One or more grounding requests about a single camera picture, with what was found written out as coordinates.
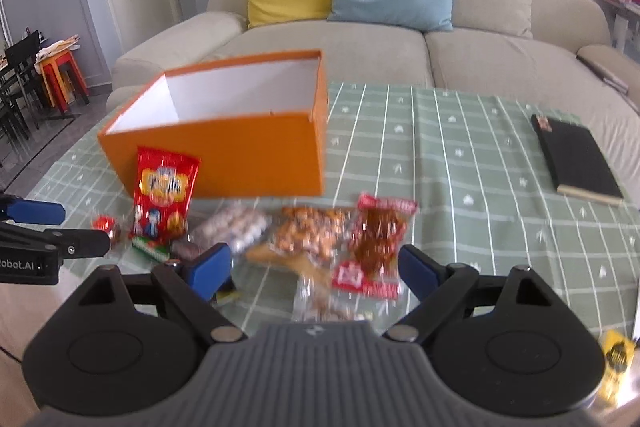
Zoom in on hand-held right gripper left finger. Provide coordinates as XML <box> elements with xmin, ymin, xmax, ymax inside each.
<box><xmin>69</xmin><ymin>243</ymin><xmax>248</xmax><ymax>344</ymax></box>

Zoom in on yellow black packet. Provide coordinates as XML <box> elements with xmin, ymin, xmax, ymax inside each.
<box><xmin>597</xmin><ymin>329</ymin><xmax>637</xmax><ymax>403</ymax></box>

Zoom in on orange cardboard box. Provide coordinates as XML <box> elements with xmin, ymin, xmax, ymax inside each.
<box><xmin>97</xmin><ymin>50</ymin><xmax>330</xmax><ymax>200</ymax></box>

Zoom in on beige sofa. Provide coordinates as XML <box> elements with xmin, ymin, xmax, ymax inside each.
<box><xmin>106</xmin><ymin>0</ymin><xmax>640</xmax><ymax>168</ymax></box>

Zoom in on red cracker packet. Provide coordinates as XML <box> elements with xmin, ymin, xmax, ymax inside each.
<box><xmin>131</xmin><ymin>146</ymin><xmax>202</xmax><ymax>248</ymax></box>

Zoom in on papers on stool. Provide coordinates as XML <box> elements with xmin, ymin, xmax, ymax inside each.
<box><xmin>36</xmin><ymin>35</ymin><xmax>81</xmax><ymax>60</ymax></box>

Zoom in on black chair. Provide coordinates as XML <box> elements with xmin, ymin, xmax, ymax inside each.
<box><xmin>0</xmin><ymin>29</ymin><xmax>47</xmax><ymax>142</ymax></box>

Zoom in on red stool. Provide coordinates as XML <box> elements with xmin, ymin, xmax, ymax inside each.
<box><xmin>37</xmin><ymin>48</ymin><xmax>91</xmax><ymax>115</ymax></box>

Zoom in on green checked tablecloth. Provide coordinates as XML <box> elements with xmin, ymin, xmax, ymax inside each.
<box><xmin>24</xmin><ymin>79</ymin><xmax>640</xmax><ymax>344</ymax></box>

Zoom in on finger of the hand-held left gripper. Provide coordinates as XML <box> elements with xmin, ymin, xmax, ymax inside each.
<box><xmin>0</xmin><ymin>225</ymin><xmax>112</xmax><ymax>261</ymax></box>
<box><xmin>0</xmin><ymin>194</ymin><xmax>67</xmax><ymax>226</ymax></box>

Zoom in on clear packet of pale balls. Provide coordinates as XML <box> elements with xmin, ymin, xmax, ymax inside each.
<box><xmin>192</xmin><ymin>202</ymin><xmax>271</xmax><ymax>256</ymax></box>

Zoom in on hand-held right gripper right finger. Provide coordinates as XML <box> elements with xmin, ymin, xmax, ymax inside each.
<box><xmin>384</xmin><ymin>244</ymin><xmax>568</xmax><ymax>343</ymax></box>

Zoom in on clear red label candy packet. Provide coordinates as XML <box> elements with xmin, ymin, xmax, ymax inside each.
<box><xmin>91</xmin><ymin>214</ymin><xmax>123</xmax><ymax>249</ymax></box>

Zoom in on dark brown snack packet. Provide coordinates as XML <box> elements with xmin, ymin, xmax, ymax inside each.
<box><xmin>170</xmin><ymin>241</ymin><xmax>202</xmax><ymax>264</ymax></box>

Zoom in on black notebook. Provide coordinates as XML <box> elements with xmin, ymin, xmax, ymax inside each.
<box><xmin>530</xmin><ymin>114</ymin><xmax>626</xmax><ymax>206</ymax></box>

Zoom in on clear packet of orange snack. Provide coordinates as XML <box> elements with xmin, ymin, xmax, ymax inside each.
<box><xmin>247</xmin><ymin>205</ymin><xmax>349</xmax><ymax>265</ymax></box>

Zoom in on green snack packet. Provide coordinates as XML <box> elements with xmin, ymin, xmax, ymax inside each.
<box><xmin>131</xmin><ymin>237</ymin><xmax>171</xmax><ymax>264</ymax></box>

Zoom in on red packet of brown meat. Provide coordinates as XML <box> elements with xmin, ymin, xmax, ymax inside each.
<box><xmin>332</xmin><ymin>193</ymin><xmax>419</xmax><ymax>301</ymax></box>

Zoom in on clear packet of tan snack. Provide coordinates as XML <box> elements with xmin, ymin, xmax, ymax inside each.
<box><xmin>245</xmin><ymin>244</ymin><xmax>372</xmax><ymax>323</ymax></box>

